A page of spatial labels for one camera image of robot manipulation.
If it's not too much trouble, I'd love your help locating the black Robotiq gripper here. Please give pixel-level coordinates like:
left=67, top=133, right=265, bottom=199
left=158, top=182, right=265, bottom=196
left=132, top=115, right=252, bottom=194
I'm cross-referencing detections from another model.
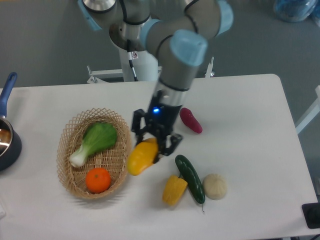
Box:
left=131, top=90, right=183, bottom=164

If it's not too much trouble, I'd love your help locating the yellow mango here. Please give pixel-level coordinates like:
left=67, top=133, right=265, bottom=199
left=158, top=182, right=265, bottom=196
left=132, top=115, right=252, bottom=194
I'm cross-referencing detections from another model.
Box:
left=127, top=137, right=159, bottom=176

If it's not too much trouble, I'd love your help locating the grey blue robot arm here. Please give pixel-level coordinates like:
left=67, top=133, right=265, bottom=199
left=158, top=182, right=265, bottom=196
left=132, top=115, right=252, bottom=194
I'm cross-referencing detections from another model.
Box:
left=78, top=0, right=234, bottom=162

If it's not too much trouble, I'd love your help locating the woven wicker basket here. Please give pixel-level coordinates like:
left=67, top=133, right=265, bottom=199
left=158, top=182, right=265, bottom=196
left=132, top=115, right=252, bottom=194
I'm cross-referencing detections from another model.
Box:
left=56, top=108, right=132, bottom=200

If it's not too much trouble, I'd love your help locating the purple sweet potato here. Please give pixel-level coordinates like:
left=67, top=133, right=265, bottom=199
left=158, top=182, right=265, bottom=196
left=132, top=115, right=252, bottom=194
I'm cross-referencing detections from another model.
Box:
left=179, top=107, right=203, bottom=134

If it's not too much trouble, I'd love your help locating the green bok choy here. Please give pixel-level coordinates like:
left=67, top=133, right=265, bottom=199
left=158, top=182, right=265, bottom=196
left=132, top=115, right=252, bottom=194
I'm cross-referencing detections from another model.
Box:
left=69, top=122, right=117, bottom=168

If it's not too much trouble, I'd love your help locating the yellow bell pepper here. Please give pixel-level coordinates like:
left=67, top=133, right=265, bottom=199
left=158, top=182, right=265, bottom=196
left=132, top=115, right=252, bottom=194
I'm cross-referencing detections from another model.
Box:
left=162, top=175, right=188, bottom=206

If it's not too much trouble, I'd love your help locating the dark green cucumber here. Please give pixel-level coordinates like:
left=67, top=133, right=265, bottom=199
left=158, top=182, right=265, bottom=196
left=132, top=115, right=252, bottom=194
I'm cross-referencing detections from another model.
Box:
left=174, top=154, right=206, bottom=213

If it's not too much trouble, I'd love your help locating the orange tangerine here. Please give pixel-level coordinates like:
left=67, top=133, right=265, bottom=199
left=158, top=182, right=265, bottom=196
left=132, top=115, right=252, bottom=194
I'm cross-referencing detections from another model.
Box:
left=85, top=167, right=112, bottom=194

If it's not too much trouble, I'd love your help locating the beige steamed bun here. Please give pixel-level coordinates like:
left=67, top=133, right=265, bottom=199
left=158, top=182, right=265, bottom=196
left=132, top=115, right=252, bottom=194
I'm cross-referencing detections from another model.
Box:
left=202, top=173, right=228, bottom=200

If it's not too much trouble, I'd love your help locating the black device at table edge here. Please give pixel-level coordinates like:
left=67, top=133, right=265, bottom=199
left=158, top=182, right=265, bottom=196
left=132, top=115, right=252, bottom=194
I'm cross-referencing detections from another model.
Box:
left=301, top=202, right=320, bottom=229

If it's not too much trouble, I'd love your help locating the blue plastic bag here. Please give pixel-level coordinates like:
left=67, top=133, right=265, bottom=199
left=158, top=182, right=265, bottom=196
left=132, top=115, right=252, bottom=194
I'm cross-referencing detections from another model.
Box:
left=273, top=0, right=320, bottom=23

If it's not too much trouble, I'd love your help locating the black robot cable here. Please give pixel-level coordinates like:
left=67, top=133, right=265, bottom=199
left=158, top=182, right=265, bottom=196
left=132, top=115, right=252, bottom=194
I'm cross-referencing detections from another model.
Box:
left=119, top=0, right=140, bottom=82

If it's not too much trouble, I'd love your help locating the blue saucepan with handle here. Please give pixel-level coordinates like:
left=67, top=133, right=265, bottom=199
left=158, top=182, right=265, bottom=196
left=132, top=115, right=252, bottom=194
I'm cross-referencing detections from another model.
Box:
left=0, top=72, right=22, bottom=171

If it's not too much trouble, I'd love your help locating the white frame at right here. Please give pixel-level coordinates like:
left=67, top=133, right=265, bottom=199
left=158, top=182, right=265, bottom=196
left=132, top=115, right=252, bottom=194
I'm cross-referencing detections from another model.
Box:
left=295, top=85, right=320, bottom=135

